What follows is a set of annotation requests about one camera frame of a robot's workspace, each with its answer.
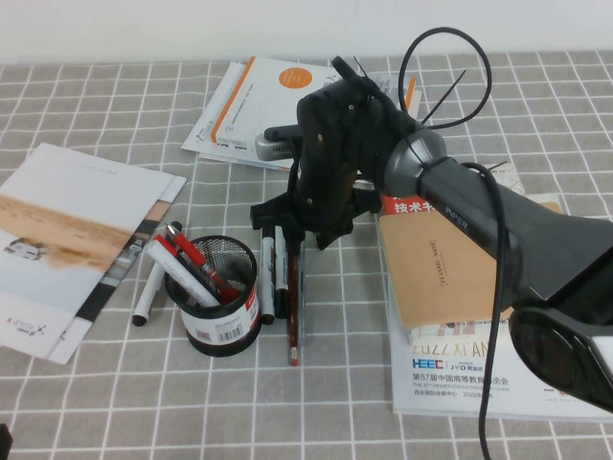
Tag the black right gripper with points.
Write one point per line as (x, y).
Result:
(330, 153)

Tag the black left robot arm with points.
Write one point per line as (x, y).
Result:
(3, 445)

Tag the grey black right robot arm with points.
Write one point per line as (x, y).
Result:
(551, 239)

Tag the red gel pen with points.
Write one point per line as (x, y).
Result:
(203, 261)

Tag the black mesh pen holder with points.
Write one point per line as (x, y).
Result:
(218, 333)

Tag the red capped pen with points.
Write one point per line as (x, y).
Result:
(165, 242)

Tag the black white whiteboard marker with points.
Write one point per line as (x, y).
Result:
(267, 278)
(281, 273)

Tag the dark red pencil with eraser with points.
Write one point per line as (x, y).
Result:
(293, 311)

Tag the red book white title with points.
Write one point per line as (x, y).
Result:
(407, 207)

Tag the white book beige pages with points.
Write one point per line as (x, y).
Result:
(230, 159)

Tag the tan kraft notebook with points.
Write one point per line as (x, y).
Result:
(431, 268)

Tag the white marker grey print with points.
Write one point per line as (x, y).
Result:
(184, 275)

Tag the white orange ROS book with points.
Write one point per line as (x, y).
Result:
(258, 96)

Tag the thin white booklet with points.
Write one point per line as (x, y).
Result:
(203, 129)

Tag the grey checkered tablecloth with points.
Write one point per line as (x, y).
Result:
(335, 407)

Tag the white marker black cap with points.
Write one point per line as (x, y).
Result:
(148, 292)

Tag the white show catalogue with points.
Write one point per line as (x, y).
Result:
(440, 383)

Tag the white brochure with photos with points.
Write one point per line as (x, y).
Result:
(120, 273)

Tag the map print booklet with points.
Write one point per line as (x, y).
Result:
(512, 179)

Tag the desert car brochure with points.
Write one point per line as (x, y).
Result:
(72, 215)

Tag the silver grey wrist camera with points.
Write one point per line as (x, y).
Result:
(275, 149)

